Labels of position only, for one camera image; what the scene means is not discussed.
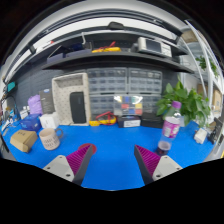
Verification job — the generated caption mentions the flat round red coaster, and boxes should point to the flat round red coaster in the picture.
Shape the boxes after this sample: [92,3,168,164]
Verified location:
[78,143,98,155]

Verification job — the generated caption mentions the beige patterned mug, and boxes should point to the beige patterned mug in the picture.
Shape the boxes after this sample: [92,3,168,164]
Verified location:
[38,127,64,151]

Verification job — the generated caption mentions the dark grey flat box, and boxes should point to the dark grey flat box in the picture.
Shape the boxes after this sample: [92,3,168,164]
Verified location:
[39,88,56,115]

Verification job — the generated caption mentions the purple plastic bag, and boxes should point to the purple plastic bag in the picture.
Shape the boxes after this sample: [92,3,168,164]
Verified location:
[27,94,44,116]

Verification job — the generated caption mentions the white perforated storage bin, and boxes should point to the white perforated storage bin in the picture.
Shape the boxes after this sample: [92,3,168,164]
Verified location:
[51,72,92,126]

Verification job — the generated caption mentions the grey small-parts drawer cabinet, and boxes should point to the grey small-parts drawer cabinet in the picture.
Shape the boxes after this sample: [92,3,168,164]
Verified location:
[127,68,164,95]
[86,67,129,95]
[89,94,115,117]
[143,94,163,115]

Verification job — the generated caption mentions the yellow and red multimeter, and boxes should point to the yellow and red multimeter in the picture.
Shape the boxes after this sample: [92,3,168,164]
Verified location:
[88,111,118,127]

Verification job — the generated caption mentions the white shelf rack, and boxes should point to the white shelf rack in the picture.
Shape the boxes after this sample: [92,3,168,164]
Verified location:
[181,19,224,121]

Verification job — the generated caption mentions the black box with white label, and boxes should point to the black box with white label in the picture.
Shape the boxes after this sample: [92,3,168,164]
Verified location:
[116,114,142,129]

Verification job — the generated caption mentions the dark overhead shelf unit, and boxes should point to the dark overhead shelf unit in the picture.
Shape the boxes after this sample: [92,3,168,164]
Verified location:
[41,21,195,75]

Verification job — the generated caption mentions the clear organiser with coloured parts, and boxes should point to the clear organiser with coloured parts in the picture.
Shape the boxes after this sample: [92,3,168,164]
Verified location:
[113,94,145,117]

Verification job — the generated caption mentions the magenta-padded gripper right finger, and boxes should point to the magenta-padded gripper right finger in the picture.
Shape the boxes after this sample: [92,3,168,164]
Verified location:
[133,144,184,186]

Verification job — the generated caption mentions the white carton box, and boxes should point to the white carton box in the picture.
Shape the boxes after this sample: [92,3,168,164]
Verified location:
[39,112,60,130]

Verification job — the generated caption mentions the black desk device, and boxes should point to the black desk device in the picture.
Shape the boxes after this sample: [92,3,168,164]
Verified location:
[207,117,224,145]

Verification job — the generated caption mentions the plain black box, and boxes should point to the plain black box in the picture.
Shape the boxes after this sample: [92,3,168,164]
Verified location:
[140,112,165,130]

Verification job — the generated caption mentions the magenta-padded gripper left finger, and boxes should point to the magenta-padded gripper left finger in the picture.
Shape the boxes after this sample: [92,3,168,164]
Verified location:
[43,143,95,187]

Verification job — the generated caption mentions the brown cardboard box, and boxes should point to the brown cardboard box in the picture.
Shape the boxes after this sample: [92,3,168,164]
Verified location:
[9,129,39,154]

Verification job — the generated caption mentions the purple-capped clear drink bottle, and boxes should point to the purple-capped clear drink bottle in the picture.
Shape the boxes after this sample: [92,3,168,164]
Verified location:
[155,100,183,157]

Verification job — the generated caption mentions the white power adapter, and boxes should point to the white power adapter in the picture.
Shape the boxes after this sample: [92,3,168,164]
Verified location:
[194,127,209,145]

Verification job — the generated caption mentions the green potted plant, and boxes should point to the green potted plant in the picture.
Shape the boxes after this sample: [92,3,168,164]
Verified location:
[155,79,212,128]

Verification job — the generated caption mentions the blue carton box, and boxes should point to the blue carton box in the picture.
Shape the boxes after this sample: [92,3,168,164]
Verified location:
[20,113,42,132]

